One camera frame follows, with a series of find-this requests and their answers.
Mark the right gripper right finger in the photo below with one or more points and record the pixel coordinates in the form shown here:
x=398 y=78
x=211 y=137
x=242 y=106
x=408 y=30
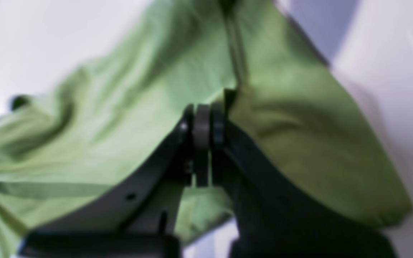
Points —
x=274 y=218

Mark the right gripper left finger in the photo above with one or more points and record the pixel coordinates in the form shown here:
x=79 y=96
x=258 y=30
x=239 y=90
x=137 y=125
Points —
x=135 y=219

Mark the green t-shirt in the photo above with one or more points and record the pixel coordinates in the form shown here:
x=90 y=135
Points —
x=63 y=149

